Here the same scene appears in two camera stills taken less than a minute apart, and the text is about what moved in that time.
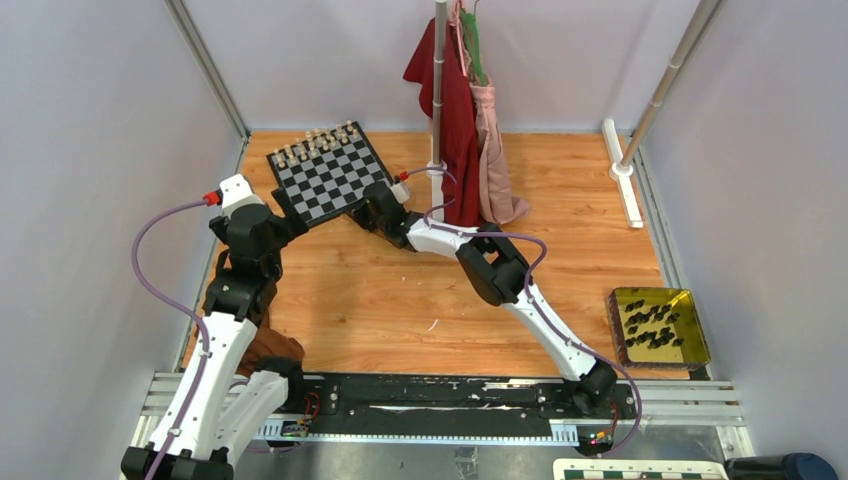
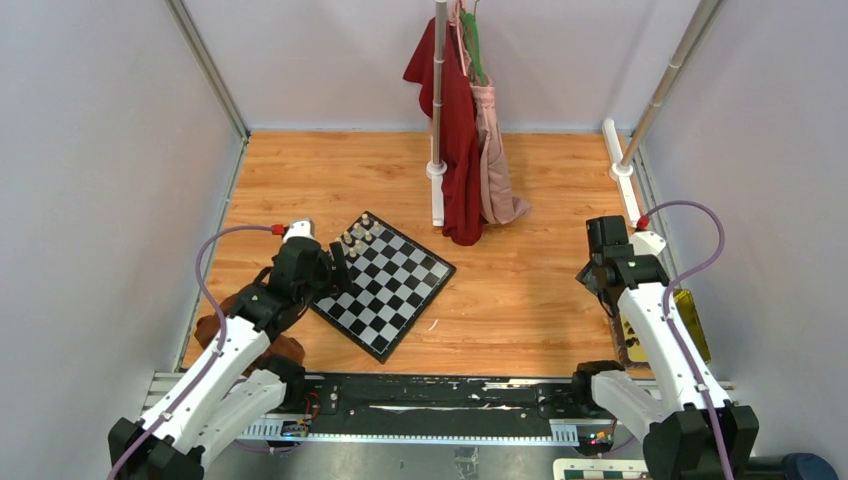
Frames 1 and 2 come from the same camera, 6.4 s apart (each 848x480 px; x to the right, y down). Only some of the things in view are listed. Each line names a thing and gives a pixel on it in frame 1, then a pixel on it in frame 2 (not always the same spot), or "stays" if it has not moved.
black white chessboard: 324,173 → 394,280
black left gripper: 288,211 → 339,276
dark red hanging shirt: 460,147 stays
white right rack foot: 621,174 stays
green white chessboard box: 639,469 stays
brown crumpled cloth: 269,343 stays
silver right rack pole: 677,58 stays
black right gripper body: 367,218 → 588,278
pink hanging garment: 498,204 stays
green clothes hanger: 471,34 stays
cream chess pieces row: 314,142 → 357,230
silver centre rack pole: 439,77 stays
